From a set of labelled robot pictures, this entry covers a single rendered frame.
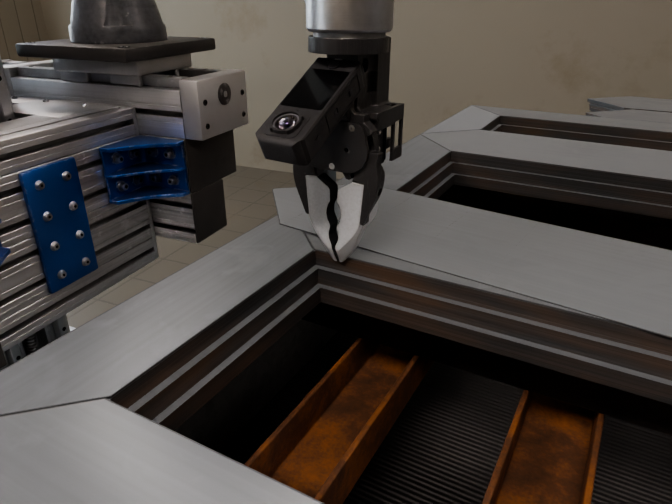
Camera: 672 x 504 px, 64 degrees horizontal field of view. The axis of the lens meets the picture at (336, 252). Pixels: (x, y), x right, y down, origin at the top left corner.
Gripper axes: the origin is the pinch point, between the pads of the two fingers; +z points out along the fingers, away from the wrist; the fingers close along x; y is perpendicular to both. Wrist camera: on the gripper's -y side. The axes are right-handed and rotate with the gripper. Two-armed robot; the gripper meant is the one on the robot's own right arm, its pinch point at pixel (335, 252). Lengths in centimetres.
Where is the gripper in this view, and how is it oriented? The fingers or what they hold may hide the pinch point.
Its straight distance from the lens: 54.0
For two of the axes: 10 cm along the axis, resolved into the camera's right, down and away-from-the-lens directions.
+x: -8.7, -2.1, 4.4
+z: 0.0, 9.0, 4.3
